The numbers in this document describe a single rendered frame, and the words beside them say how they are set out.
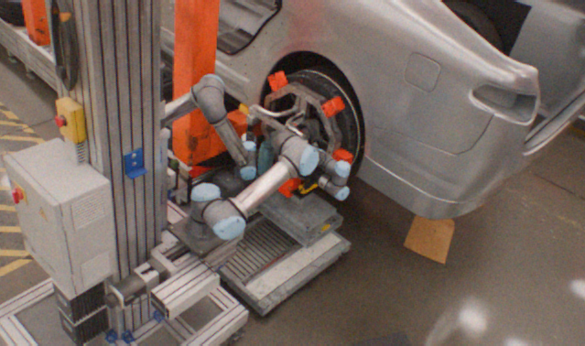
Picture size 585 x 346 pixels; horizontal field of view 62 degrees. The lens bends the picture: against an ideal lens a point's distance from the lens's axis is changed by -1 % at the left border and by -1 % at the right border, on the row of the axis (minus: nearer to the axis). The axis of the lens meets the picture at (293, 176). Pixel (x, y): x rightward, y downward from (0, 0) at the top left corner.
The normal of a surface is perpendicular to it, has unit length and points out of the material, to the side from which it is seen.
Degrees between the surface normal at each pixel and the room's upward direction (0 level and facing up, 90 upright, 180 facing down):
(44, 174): 0
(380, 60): 90
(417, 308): 0
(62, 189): 0
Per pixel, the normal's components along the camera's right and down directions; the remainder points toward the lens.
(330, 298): 0.16, -0.78
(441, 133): -0.66, 0.37
